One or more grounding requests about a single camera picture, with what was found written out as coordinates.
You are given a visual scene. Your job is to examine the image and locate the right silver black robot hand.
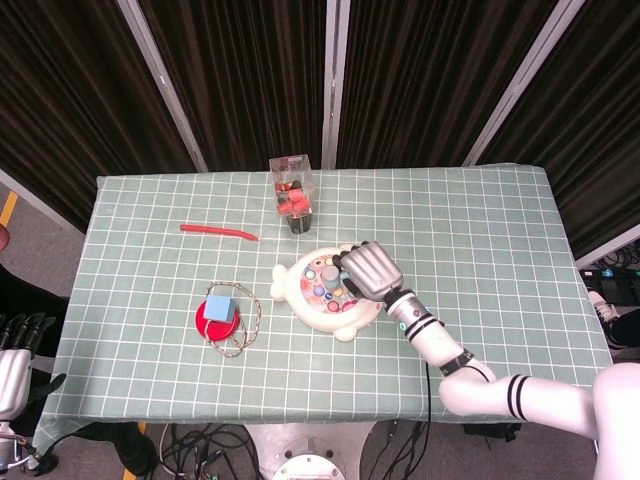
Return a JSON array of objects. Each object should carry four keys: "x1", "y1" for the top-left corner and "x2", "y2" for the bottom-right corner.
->
[{"x1": 330, "y1": 240, "x2": 405, "y2": 305}]

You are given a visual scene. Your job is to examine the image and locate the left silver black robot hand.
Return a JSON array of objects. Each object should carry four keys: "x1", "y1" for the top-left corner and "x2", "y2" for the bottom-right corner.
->
[{"x1": 0, "y1": 312, "x2": 67, "y2": 417}]

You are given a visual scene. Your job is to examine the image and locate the white fish-shaped fishing toy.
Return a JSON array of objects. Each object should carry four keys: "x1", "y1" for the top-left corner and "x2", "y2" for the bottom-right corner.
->
[{"x1": 270, "y1": 243, "x2": 389, "y2": 342}]

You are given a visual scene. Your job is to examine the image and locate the black cup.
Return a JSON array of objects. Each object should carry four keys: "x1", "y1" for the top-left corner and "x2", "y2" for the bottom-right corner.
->
[{"x1": 285, "y1": 212, "x2": 315, "y2": 236}]

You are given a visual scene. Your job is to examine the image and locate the green checkered tablecloth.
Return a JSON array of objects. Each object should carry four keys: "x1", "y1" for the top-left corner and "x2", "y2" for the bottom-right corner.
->
[{"x1": 27, "y1": 161, "x2": 614, "y2": 473}]

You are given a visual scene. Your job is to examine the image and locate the clear box with red pieces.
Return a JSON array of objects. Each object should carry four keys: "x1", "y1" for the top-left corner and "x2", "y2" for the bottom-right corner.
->
[{"x1": 268, "y1": 154, "x2": 315, "y2": 217}]

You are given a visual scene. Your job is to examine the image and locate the blue cube block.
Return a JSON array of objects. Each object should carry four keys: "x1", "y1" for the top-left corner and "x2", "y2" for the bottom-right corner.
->
[{"x1": 204, "y1": 294, "x2": 236, "y2": 324}]

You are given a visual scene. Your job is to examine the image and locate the red stick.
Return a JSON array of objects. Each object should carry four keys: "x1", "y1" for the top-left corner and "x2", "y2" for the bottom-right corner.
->
[{"x1": 179, "y1": 223, "x2": 263, "y2": 243}]

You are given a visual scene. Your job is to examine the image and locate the red round disc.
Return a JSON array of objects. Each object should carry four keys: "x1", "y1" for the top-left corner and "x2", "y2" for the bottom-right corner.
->
[{"x1": 195, "y1": 298, "x2": 242, "y2": 342}]

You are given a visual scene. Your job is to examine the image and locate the black floor box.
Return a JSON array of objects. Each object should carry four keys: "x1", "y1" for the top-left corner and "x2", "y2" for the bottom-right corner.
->
[{"x1": 462, "y1": 422, "x2": 521, "y2": 444}]

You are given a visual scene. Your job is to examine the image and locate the dark curtain panel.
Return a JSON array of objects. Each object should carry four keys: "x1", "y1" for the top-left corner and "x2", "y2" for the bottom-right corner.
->
[
  {"x1": 479, "y1": 0, "x2": 640, "y2": 259},
  {"x1": 138, "y1": 0, "x2": 329, "y2": 173},
  {"x1": 0, "y1": 0, "x2": 197, "y2": 232},
  {"x1": 337, "y1": 0, "x2": 559, "y2": 170}
]

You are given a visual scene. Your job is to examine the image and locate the black power strip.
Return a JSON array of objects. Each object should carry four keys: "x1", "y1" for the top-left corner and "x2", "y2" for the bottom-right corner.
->
[{"x1": 579, "y1": 267, "x2": 640, "y2": 306}]

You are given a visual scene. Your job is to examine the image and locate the person in black trousers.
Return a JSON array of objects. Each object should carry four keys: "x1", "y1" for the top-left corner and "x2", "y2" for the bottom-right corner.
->
[{"x1": 588, "y1": 289, "x2": 640, "y2": 354}]

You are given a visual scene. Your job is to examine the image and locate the braided rope loop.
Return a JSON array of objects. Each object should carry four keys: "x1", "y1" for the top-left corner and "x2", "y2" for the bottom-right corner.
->
[{"x1": 204, "y1": 281, "x2": 263, "y2": 359}]

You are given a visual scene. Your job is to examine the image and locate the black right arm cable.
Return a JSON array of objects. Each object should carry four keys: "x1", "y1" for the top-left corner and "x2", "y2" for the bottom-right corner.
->
[{"x1": 423, "y1": 358, "x2": 434, "y2": 451}]

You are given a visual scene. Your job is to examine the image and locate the grey partition post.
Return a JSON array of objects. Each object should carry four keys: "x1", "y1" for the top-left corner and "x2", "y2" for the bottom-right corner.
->
[
  {"x1": 574, "y1": 235, "x2": 640, "y2": 269},
  {"x1": 462, "y1": 0, "x2": 586, "y2": 168},
  {"x1": 319, "y1": 0, "x2": 351, "y2": 170},
  {"x1": 117, "y1": 0, "x2": 209, "y2": 173}
]

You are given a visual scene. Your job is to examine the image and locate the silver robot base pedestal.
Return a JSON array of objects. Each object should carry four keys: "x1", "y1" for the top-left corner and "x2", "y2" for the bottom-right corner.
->
[{"x1": 244, "y1": 423, "x2": 384, "y2": 480}]

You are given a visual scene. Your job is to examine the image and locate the black floor cable bundle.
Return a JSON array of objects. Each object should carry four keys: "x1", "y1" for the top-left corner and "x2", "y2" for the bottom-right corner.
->
[{"x1": 149, "y1": 423, "x2": 264, "y2": 480}]

